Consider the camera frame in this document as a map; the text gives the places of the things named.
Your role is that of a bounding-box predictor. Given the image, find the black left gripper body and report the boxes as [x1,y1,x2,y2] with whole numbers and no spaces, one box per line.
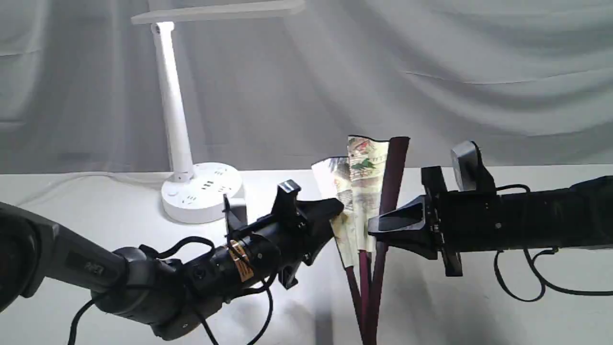
[211,210,307,290]

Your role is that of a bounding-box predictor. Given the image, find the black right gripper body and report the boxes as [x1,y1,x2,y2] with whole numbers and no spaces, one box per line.
[421,166,499,277]

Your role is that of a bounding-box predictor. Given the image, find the painted paper folding fan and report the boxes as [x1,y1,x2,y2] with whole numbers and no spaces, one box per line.
[311,135,410,345]

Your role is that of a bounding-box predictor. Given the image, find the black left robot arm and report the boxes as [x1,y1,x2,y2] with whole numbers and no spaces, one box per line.
[1,196,344,345]

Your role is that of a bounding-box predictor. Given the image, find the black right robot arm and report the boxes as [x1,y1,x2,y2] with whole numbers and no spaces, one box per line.
[368,166,612,277]

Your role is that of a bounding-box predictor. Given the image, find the white desk lamp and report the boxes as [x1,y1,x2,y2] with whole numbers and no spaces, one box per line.
[131,0,305,224]

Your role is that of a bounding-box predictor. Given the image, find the grey backdrop curtain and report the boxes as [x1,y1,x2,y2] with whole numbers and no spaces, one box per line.
[1,0,613,174]

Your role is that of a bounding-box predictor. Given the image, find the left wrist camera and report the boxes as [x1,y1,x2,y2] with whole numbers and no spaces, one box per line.
[222,180,302,230]

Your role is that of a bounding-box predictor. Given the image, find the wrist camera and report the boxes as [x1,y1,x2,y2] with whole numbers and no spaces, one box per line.
[222,180,302,230]
[451,140,496,194]

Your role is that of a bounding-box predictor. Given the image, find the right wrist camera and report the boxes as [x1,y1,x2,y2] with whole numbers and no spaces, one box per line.
[451,140,496,194]

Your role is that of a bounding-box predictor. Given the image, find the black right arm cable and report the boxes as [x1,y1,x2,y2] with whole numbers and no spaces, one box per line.
[493,184,613,303]

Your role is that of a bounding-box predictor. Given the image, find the white power strip cable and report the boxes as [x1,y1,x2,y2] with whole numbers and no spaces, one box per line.
[29,172,168,192]

